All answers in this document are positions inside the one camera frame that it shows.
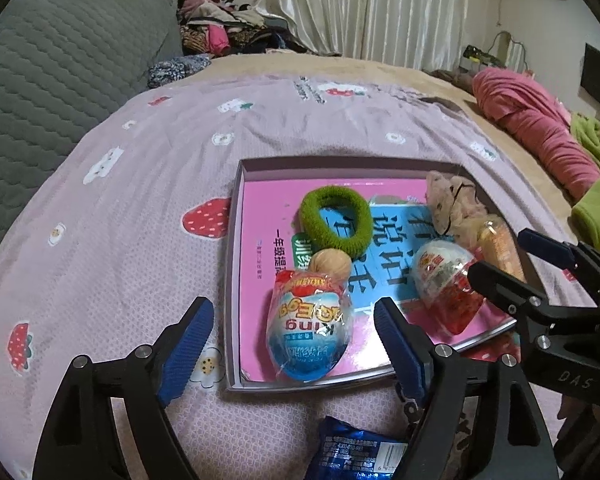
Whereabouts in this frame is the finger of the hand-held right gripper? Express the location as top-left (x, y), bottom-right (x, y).
top-left (519, 229), bottom-right (600, 306)
top-left (467, 261), bottom-right (600, 356)

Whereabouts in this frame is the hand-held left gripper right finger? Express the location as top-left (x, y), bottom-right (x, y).
top-left (374, 296), bottom-right (561, 480)

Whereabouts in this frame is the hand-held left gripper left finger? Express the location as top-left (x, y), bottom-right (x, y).
top-left (32, 296), bottom-right (215, 480)

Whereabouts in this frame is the orange snack packet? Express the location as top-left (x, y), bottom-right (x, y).
top-left (477, 214), bottom-right (527, 283)

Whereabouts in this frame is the red toy egg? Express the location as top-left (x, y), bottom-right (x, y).
top-left (411, 239), bottom-right (485, 337)

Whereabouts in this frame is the blue toy egg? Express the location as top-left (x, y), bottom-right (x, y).
top-left (265, 269), bottom-right (354, 383)

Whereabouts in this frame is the walnut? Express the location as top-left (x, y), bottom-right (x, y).
top-left (312, 249), bottom-right (353, 281)

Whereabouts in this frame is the shallow cardboard box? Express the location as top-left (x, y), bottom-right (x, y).
top-left (225, 157), bottom-right (546, 392)

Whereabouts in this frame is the person's right forearm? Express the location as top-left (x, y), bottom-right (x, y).
top-left (571, 176), bottom-right (600, 252)

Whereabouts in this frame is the beige hair scrunchie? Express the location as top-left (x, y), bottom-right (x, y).
top-left (425, 170), bottom-right (491, 248)

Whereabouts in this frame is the blue snack packet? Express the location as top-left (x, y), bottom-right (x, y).
top-left (314, 416), bottom-right (410, 480)

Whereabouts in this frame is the green fleece cloth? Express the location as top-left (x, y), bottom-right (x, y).
top-left (570, 114), bottom-right (600, 176)

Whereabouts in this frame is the pink quilt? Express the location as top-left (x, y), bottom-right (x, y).
top-left (472, 67), bottom-right (600, 201)

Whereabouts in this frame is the green hair scrunchie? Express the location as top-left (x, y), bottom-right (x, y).
top-left (297, 186), bottom-right (373, 252)

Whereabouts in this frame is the strawberry printed blanket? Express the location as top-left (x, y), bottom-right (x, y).
top-left (0, 72), bottom-right (581, 480)

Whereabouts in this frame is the pink book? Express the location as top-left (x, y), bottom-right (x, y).
top-left (239, 177), bottom-right (518, 376)

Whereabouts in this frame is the cluttered storage rack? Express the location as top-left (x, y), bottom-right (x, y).
top-left (460, 30), bottom-right (531, 73)

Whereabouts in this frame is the blue floral cloth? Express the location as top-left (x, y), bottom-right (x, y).
top-left (147, 55), bottom-right (213, 88)

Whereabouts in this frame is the white curtain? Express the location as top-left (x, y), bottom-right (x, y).
top-left (260, 0), bottom-right (473, 68)

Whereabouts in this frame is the grey quilted headboard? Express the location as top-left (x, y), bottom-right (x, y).
top-left (0, 0), bottom-right (186, 281)

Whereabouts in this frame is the pile of clothes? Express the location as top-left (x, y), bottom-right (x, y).
top-left (177, 0), bottom-right (341, 58)

